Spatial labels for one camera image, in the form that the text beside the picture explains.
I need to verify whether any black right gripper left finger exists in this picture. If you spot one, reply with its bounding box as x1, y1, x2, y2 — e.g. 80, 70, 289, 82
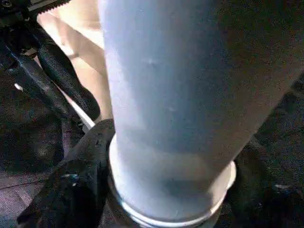
18, 118, 117, 228

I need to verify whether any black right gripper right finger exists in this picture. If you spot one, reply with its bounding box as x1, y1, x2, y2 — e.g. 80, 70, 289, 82
225, 137, 304, 228

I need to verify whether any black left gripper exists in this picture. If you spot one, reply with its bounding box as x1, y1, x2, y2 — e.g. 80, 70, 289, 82
0, 0, 100, 127

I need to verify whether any white plastic table leg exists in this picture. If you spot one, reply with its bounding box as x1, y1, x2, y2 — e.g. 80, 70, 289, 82
97, 0, 304, 220

